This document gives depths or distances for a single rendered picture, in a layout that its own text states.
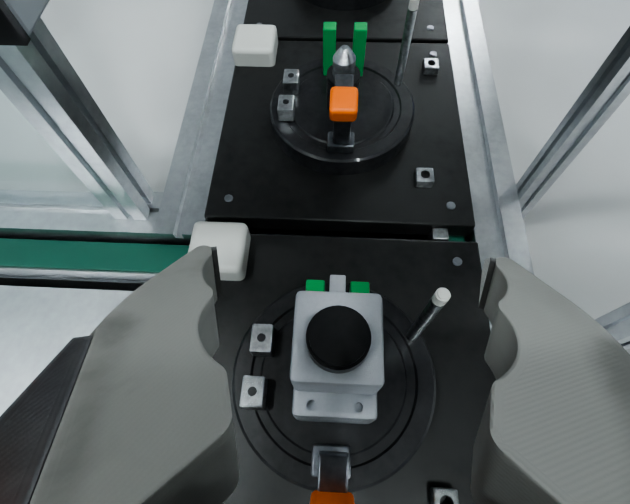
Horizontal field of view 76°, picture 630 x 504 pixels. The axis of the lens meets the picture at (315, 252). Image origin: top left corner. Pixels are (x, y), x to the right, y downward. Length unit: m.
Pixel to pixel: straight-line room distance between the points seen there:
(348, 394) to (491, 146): 0.31
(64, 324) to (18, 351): 0.04
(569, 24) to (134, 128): 0.68
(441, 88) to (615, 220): 0.26
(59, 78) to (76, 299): 0.21
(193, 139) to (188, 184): 0.05
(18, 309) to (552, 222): 0.58
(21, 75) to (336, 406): 0.25
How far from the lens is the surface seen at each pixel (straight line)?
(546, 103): 0.68
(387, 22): 0.55
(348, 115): 0.30
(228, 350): 0.32
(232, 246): 0.33
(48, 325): 0.45
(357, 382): 0.19
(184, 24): 0.78
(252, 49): 0.49
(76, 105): 0.32
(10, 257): 0.46
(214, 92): 0.49
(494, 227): 0.40
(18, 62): 0.29
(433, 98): 0.47
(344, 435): 0.29
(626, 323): 0.34
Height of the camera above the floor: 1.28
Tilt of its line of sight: 63 degrees down
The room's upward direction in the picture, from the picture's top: 2 degrees counter-clockwise
